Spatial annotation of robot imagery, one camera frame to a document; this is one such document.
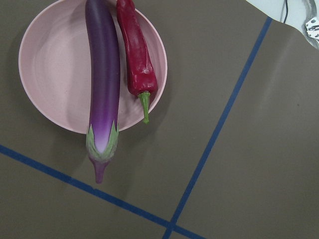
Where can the pink plate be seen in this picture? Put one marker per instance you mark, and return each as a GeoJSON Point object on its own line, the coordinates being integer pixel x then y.
{"type": "Point", "coordinates": [55, 71]}

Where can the purple eggplant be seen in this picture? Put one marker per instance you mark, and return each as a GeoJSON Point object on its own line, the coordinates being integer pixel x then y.
{"type": "Point", "coordinates": [103, 131]}

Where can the red chili pepper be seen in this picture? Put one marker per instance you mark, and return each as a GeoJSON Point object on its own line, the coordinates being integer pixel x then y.
{"type": "Point", "coordinates": [142, 81]}

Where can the brown table mat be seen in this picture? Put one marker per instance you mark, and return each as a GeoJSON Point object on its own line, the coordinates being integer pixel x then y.
{"type": "Point", "coordinates": [231, 150]}

